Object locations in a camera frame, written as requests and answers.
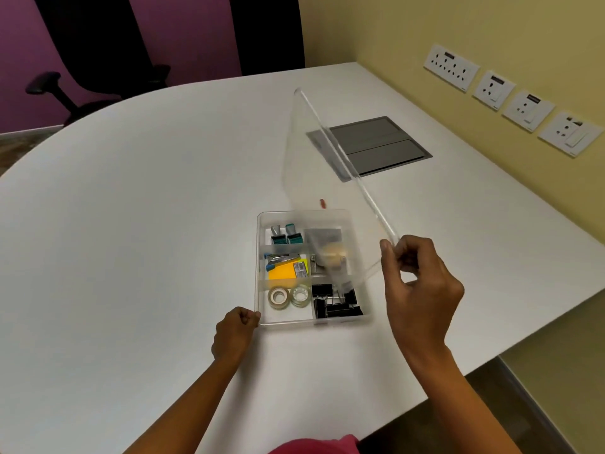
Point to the person's right hand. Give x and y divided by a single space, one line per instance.
420 302

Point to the person's left hand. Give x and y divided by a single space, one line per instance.
231 338

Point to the person's right thumb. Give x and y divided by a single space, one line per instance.
390 269

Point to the person's left thumb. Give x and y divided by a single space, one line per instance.
252 319

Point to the clear plastic organizer box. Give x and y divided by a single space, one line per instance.
283 319

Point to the clear plastic lid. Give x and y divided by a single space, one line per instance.
312 174

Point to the person's right forearm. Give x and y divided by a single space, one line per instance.
461 406

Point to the person's left forearm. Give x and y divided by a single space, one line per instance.
189 406

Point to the clear tape roll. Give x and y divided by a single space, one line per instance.
278 297
300 295

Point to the black binder clip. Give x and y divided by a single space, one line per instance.
320 308
345 311
350 296
322 291

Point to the yellow sticky note pad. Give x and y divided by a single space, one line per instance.
281 272

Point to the small staples box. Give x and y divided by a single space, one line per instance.
299 269

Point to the teal binder clip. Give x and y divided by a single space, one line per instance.
293 235
279 237

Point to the pink shirt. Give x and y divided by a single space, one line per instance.
314 445

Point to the black office chair with armrests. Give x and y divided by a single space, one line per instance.
94 47

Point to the white wall socket panel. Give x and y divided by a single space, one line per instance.
451 67
494 90
569 134
528 112

